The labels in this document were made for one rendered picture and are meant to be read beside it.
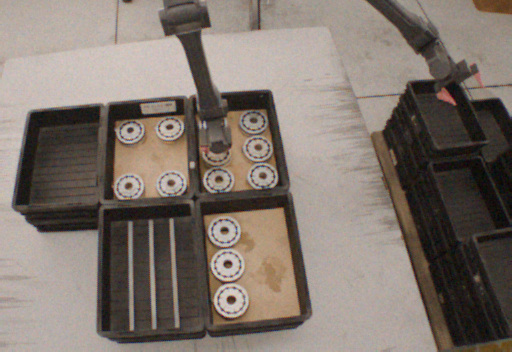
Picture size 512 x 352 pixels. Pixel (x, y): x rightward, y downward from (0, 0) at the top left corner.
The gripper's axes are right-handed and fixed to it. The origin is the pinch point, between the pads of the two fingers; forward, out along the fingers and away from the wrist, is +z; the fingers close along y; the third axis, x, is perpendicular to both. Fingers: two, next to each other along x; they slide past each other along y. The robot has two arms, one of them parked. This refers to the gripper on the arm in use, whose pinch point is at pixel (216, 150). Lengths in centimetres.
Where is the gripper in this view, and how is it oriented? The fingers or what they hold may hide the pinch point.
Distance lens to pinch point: 146.0
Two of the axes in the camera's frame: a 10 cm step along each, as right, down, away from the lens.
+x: -0.8, -8.4, 5.3
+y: 10.0, -0.7, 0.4
